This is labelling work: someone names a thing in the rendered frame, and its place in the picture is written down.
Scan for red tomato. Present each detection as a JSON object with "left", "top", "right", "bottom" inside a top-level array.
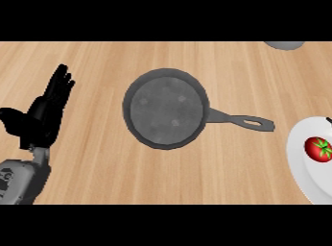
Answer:
[{"left": 304, "top": 136, "right": 332, "bottom": 163}]

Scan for white plate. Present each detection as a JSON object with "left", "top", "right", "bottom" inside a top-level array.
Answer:
[{"left": 285, "top": 115, "right": 332, "bottom": 206}]

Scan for grey frying pan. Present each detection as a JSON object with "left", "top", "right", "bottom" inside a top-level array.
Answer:
[{"left": 121, "top": 67, "right": 277, "bottom": 151}]

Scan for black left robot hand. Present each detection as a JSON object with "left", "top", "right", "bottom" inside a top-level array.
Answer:
[{"left": 0, "top": 63, "right": 77, "bottom": 151}]

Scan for grey round object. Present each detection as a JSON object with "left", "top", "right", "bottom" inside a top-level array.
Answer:
[{"left": 263, "top": 41, "right": 308, "bottom": 51}]

